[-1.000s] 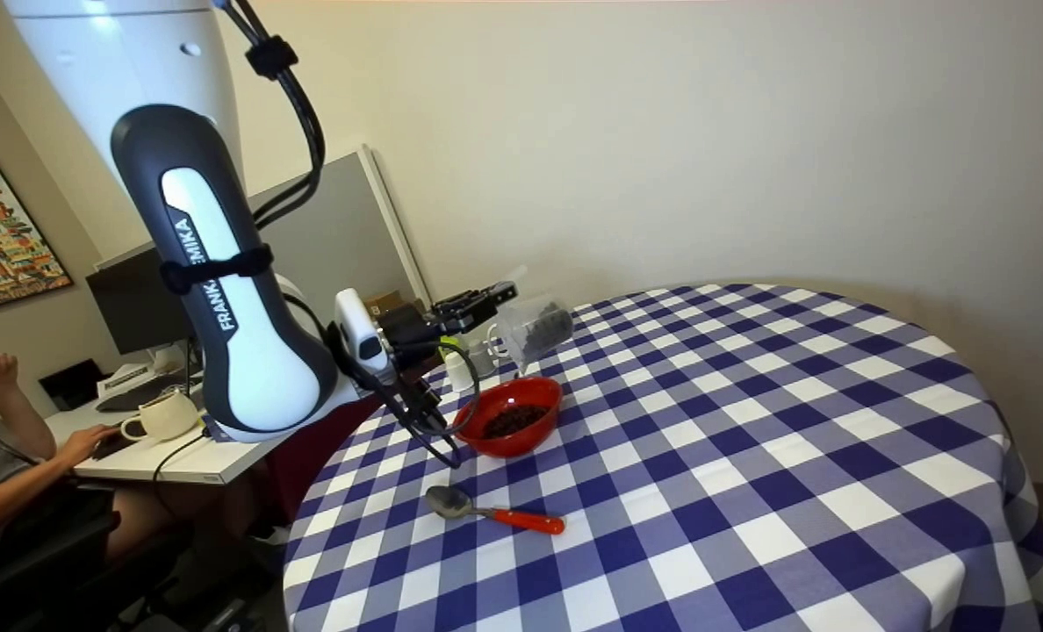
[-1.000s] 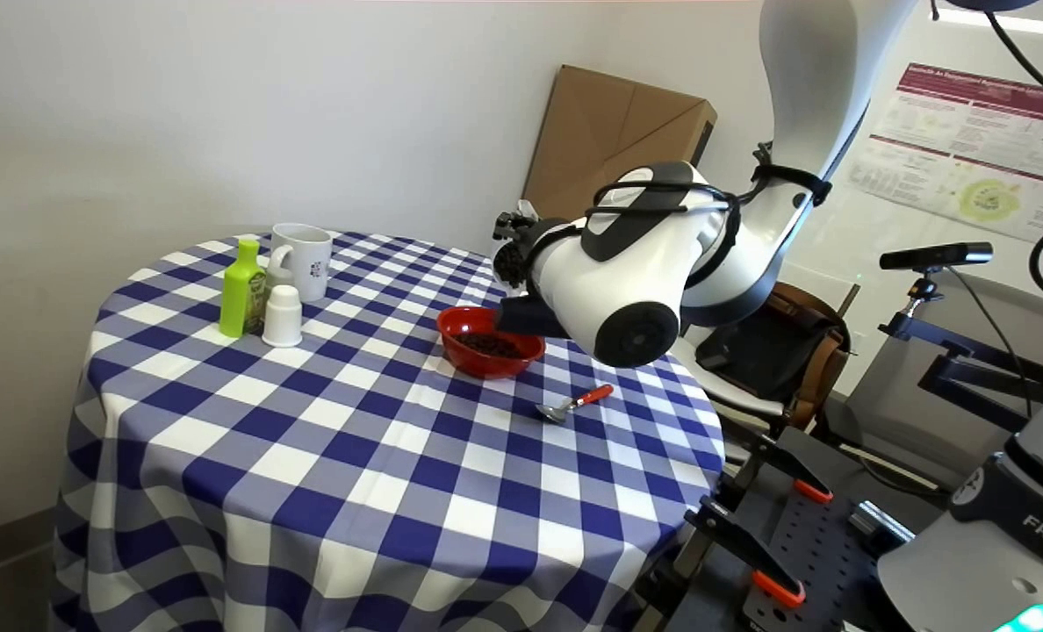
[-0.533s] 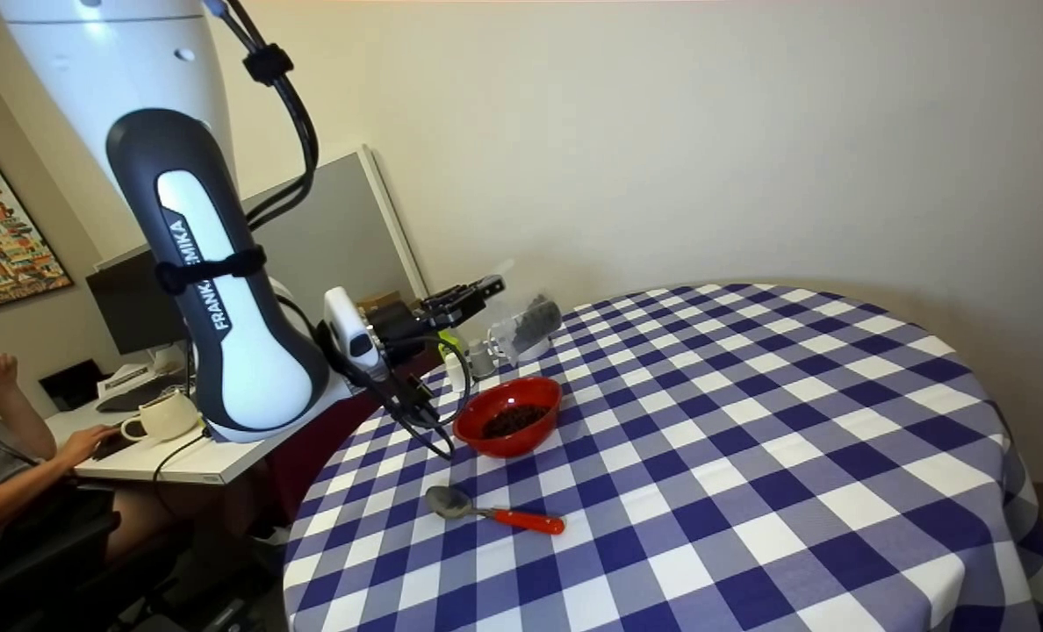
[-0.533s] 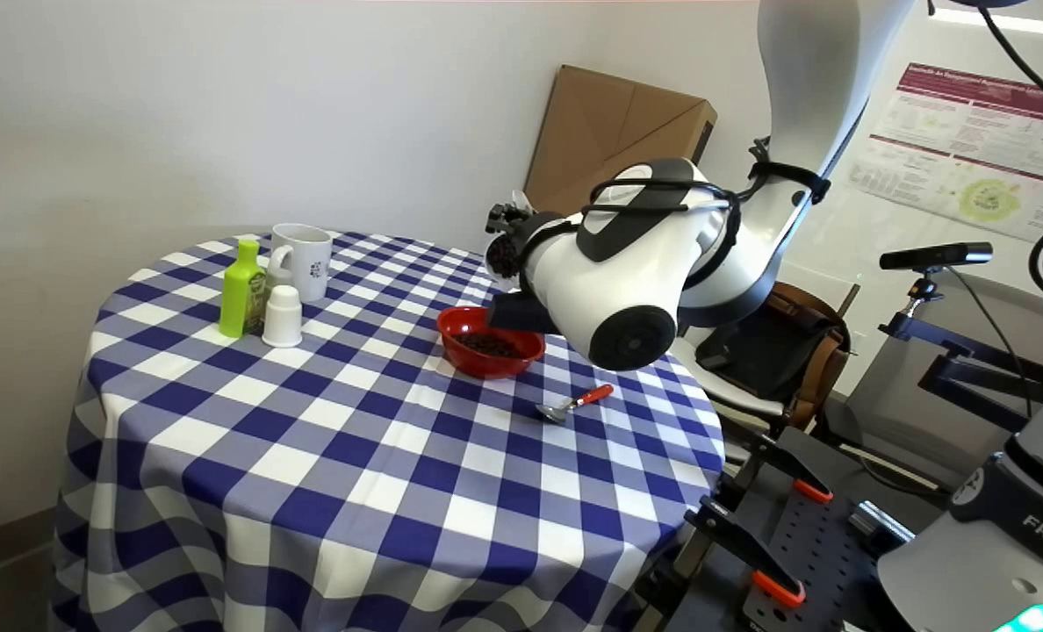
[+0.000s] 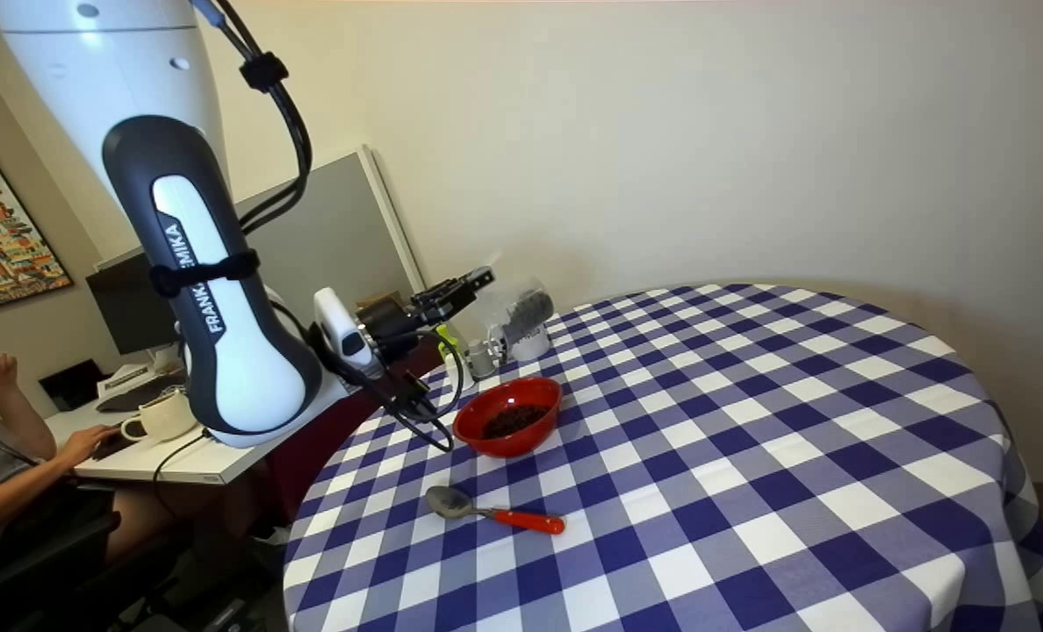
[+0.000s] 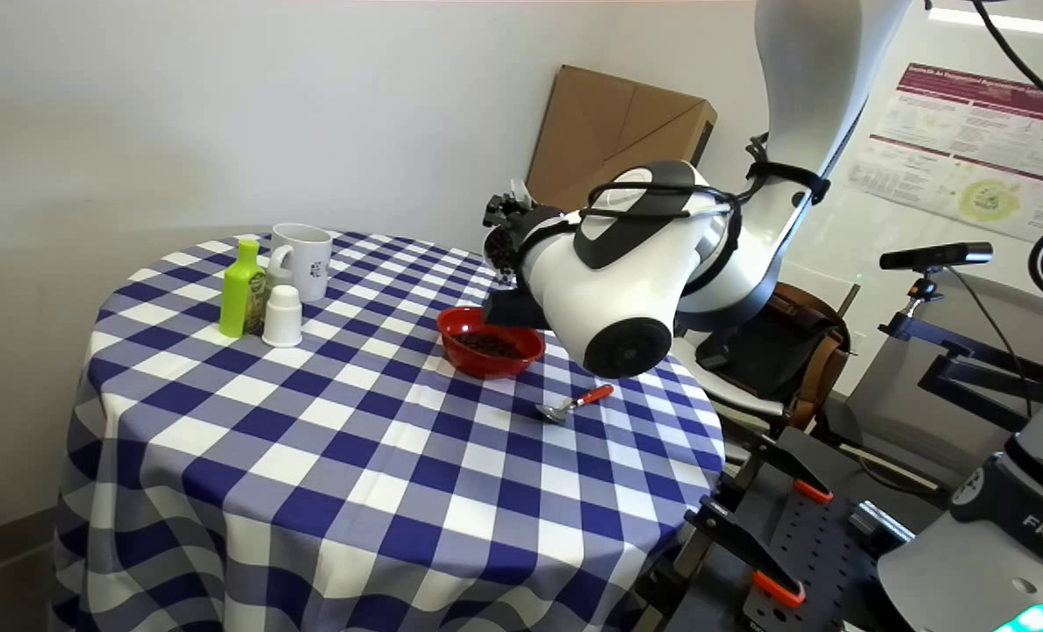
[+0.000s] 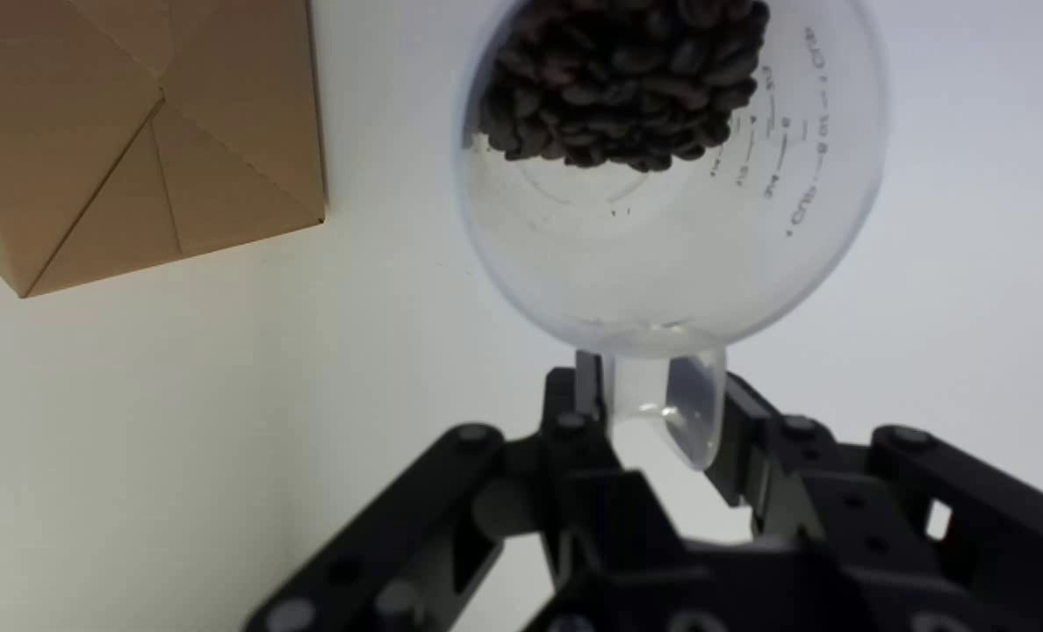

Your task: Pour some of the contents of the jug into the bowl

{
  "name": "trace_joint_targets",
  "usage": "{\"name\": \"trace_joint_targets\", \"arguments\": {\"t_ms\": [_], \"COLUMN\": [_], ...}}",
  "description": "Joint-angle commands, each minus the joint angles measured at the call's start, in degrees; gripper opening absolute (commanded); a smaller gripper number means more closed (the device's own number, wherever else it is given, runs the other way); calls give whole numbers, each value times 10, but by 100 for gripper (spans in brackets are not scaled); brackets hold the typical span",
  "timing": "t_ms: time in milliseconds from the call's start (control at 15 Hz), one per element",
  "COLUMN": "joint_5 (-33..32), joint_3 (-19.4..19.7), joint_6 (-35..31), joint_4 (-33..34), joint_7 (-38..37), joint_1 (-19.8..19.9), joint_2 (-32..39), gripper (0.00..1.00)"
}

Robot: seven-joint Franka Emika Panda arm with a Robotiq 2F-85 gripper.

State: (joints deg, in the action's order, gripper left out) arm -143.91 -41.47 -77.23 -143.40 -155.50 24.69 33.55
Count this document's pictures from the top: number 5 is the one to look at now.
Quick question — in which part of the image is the clear plastic measuring jug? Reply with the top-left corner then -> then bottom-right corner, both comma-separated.
466,289 -> 554,378

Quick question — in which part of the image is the spoon with red handle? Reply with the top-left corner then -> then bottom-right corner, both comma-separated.
424,489 -> 564,534

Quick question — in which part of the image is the red plastic bowl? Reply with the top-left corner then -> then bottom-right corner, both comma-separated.
453,377 -> 562,457

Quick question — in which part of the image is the blue white checkered tablecloth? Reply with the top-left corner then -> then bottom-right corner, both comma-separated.
283,286 -> 1043,632

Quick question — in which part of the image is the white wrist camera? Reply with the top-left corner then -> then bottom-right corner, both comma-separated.
313,289 -> 379,378

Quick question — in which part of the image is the white office desk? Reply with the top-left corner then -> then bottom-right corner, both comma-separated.
78,371 -> 351,489

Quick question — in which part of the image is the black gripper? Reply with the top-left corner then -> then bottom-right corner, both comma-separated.
358,268 -> 496,383

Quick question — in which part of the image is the black computer monitor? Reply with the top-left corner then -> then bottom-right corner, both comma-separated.
87,254 -> 179,356

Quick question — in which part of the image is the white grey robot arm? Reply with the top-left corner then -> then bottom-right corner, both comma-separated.
0,0 -> 492,450

